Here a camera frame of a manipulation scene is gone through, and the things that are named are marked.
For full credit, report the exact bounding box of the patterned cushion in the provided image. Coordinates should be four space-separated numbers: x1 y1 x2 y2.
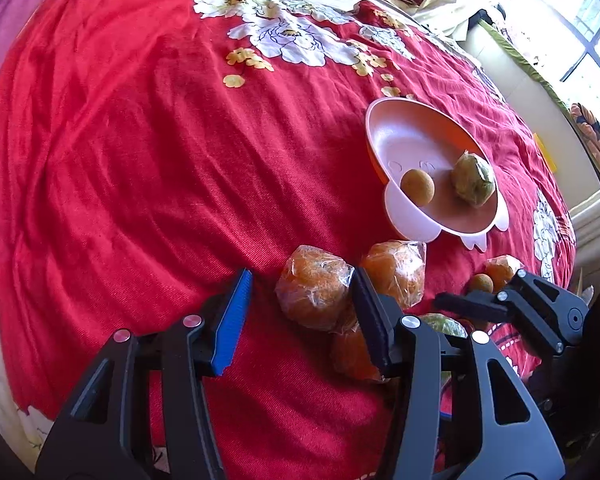
569 102 600 185

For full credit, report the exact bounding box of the brown longan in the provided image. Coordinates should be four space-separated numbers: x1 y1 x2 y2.
400 169 436 207
467 273 495 296

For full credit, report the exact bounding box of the yellow paper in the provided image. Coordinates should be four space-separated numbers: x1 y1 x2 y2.
534 134 561 173

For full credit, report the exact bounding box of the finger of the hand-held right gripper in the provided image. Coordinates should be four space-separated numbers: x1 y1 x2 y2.
434 269 591 357

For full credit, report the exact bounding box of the cream sofa with green trim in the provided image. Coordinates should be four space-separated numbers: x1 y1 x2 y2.
460 7 600 201

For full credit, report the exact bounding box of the orange paw-shaped bowl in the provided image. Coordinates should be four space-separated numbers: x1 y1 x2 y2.
365 97 510 252

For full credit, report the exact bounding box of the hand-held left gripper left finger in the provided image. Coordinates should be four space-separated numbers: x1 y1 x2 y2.
35 268 255 480

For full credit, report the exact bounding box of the red floral blanket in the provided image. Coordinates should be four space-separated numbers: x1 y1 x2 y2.
0 0 578 480

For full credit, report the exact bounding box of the window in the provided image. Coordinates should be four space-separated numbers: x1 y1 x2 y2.
500 0 600 111

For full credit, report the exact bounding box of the green orange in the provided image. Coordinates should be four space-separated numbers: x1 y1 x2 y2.
450 151 497 206
420 312 468 339

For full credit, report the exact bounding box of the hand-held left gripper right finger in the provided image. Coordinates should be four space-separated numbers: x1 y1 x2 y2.
351 266 566 480

